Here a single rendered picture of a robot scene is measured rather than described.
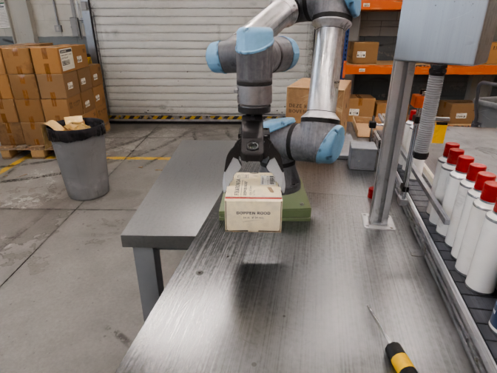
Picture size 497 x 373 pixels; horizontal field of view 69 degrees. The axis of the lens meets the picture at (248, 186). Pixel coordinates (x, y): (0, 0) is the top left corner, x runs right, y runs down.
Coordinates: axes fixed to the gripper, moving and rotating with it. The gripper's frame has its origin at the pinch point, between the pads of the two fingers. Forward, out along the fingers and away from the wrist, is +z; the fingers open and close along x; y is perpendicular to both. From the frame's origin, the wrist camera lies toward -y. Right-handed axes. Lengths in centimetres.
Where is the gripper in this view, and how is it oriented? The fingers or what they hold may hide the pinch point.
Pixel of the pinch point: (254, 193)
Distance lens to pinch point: 84.1
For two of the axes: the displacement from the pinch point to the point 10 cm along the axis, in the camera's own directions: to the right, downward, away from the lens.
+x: -10.0, -0.1, 0.2
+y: 0.2, -3.9, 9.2
